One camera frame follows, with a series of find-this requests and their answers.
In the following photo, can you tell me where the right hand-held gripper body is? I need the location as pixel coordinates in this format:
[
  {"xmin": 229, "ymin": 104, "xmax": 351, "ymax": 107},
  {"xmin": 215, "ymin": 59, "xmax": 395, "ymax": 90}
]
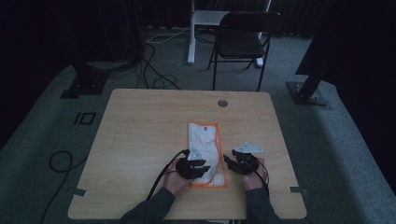
[{"xmin": 232, "ymin": 141, "xmax": 266, "ymax": 175}]

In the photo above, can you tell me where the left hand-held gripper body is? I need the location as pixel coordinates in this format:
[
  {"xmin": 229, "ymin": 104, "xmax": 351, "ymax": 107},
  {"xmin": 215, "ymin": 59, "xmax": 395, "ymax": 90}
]
[{"xmin": 175, "ymin": 148, "xmax": 210, "ymax": 180}]

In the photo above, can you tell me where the white cloth with orange trim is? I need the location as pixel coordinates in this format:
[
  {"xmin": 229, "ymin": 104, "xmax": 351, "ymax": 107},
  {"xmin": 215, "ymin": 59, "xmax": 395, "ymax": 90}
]
[{"xmin": 187, "ymin": 121, "xmax": 229, "ymax": 189}]

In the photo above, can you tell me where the person's right hand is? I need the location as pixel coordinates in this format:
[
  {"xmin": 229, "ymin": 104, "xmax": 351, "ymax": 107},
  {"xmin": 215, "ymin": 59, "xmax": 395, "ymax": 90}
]
[{"xmin": 241, "ymin": 157, "xmax": 269, "ymax": 191}]

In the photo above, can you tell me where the person's left hand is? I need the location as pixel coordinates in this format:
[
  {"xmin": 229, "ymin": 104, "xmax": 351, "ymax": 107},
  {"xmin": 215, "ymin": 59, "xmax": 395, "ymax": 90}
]
[{"xmin": 162, "ymin": 158, "xmax": 194, "ymax": 198}]

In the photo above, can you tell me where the black folding chair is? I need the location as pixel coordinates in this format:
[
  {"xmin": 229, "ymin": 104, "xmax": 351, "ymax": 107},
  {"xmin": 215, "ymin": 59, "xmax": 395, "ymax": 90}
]
[{"xmin": 206, "ymin": 11, "xmax": 283, "ymax": 92}]

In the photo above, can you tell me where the grey round stand base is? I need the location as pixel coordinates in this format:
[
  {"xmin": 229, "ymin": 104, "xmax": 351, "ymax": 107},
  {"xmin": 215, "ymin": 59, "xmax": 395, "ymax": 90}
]
[{"xmin": 85, "ymin": 59, "xmax": 134, "ymax": 72}]

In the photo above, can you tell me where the black stand with square base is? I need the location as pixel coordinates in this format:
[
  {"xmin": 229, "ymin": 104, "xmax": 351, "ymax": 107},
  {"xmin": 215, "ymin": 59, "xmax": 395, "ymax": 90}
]
[{"xmin": 60, "ymin": 60, "xmax": 110, "ymax": 100}]

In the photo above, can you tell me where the right hand-held gripper cable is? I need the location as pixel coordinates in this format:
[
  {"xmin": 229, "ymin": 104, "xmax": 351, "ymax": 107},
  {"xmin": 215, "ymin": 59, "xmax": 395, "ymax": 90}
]
[{"xmin": 251, "ymin": 159, "xmax": 271, "ymax": 191}]

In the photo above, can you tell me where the hand-held gripper cable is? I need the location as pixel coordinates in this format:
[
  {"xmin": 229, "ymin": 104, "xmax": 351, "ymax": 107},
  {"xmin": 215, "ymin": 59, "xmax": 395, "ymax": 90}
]
[
  {"xmin": 251, "ymin": 159, "xmax": 271, "ymax": 191},
  {"xmin": 145, "ymin": 148, "xmax": 191, "ymax": 202}
]

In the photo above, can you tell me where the left hand-held gripper cable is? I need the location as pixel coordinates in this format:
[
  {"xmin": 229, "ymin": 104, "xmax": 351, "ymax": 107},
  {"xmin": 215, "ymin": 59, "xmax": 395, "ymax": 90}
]
[{"xmin": 145, "ymin": 148, "xmax": 191, "ymax": 202}]

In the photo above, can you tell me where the black slanted stand with base plate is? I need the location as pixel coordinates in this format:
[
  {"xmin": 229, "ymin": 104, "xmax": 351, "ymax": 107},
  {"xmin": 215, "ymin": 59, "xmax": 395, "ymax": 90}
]
[{"xmin": 286, "ymin": 69, "xmax": 333, "ymax": 111}]

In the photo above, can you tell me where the black floor cable bundle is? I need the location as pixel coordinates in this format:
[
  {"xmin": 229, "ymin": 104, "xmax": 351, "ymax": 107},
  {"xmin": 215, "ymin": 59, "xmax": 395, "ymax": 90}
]
[{"xmin": 106, "ymin": 29, "xmax": 182, "ymax": 91}]

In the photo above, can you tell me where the black floor cable loop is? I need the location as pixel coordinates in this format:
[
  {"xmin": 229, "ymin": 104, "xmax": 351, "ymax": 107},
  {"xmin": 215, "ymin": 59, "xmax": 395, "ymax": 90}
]
[{"xmin": 38, "ymin": 149, "xmax": 91, "ymax": 224}]

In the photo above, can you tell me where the white floor cable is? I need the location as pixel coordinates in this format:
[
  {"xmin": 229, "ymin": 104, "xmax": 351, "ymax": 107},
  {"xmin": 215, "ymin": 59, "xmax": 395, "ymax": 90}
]
[{"xmin": 145, "ymin": 26, "xmax": 191, "ymax": 45}]

